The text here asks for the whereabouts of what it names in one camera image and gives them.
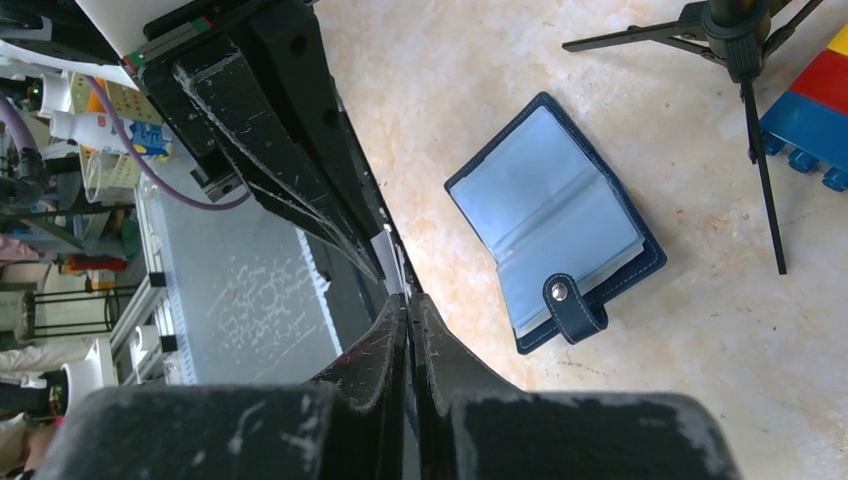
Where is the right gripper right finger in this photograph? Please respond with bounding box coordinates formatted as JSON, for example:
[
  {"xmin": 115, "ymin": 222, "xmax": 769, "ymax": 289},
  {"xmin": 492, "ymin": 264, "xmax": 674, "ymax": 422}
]
[{"xmin": 413, "ymin": 294, "xmax": 519, "ymax": 479}]

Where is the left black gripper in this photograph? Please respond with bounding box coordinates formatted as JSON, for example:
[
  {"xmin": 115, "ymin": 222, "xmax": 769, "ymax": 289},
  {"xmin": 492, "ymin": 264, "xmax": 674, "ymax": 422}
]
[{"xmin": 124, "ymin": 1, "xmax": 385, "ymax": 280}]

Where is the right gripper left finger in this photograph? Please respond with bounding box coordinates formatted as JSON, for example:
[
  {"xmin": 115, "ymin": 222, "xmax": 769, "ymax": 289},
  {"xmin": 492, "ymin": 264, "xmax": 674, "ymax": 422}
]
[{"xmin": 312, "ymin": 294, "xmax": 406, "ymax": 479}]

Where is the dark blue card holder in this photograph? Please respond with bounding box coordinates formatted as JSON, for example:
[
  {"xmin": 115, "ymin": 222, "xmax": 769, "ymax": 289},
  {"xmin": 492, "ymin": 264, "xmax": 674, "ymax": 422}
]
[{"xmin": 444, "ymin": 91, "xmax": 667, "ymax": 355}]

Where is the yellow red blue toy block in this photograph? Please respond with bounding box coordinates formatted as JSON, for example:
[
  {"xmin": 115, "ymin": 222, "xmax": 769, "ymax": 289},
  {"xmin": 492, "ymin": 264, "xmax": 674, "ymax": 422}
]
[{"xmin": 760, "ymin": 28, "xmax": 847, "ymax": 192}]

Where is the black tripod stand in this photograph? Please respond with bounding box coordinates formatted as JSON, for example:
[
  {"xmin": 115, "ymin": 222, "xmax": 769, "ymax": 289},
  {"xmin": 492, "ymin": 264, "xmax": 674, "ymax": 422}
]
[{"xmin": 562, "ymin": 0, "xmax": 821, "ymax": 275}]

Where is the aluminium frame front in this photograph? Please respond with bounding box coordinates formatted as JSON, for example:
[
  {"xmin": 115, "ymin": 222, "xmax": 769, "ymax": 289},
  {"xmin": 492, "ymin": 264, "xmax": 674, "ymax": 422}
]
[{"xmin": 112, "ymin": 180, "xmax": 342, "ymax": 385}]

